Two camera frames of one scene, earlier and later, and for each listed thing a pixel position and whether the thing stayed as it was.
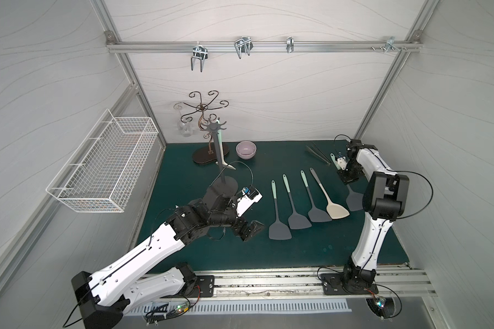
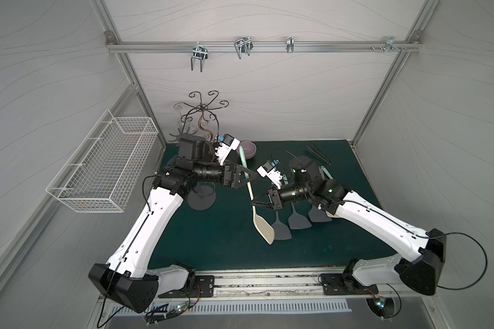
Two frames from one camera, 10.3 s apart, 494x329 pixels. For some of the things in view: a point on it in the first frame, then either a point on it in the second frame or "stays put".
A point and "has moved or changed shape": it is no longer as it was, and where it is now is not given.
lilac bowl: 246,149 stays put
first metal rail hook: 201,53 stays put
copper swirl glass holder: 204,153 stays put
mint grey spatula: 315,214 stays put
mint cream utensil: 226,164 has moved or changed shape
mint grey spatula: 278,230 stays put
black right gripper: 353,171 -> 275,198
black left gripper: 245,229 -> 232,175
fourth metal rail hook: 389,44 stays put
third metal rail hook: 289,44 stays put
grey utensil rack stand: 227,186 -> 202,197
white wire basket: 102,173 stays put
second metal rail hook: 243,45 stays put
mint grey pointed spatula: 355,200 has moved or changed shape
